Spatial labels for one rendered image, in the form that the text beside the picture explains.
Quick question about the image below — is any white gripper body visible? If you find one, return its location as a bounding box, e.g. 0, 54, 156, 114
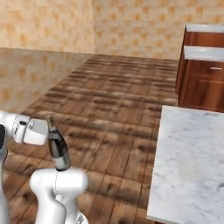
22, 117, 50, 146

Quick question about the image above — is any dark wine bottle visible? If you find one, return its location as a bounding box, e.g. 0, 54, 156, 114
45, 115, 72, 172

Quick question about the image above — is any brown wooden cupboards white top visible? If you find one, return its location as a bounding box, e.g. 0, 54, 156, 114
174, 24, 224, 114

